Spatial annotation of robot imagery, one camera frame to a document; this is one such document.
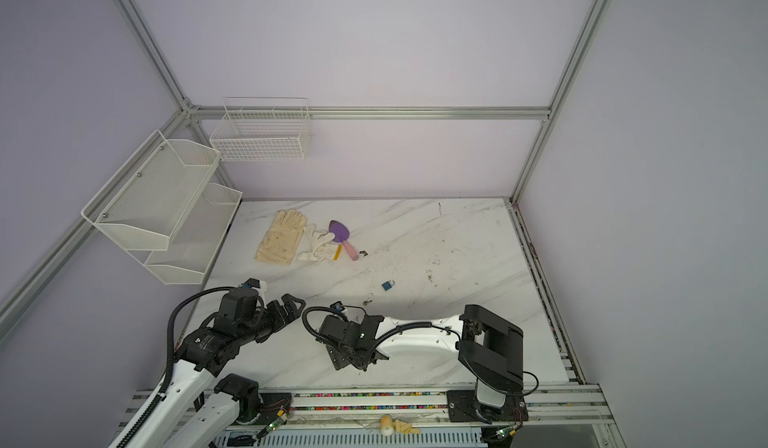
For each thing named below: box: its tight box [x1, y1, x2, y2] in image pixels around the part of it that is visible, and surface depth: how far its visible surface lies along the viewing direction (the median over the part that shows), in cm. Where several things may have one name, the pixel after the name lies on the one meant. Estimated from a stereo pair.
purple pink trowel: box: [328, 220, 359, 261], surface depth 112 cm
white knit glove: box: [297, 223, 338, 262], surface depth 107 cm
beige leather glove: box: [254, 209, 307, 265], surface depth 110 cm
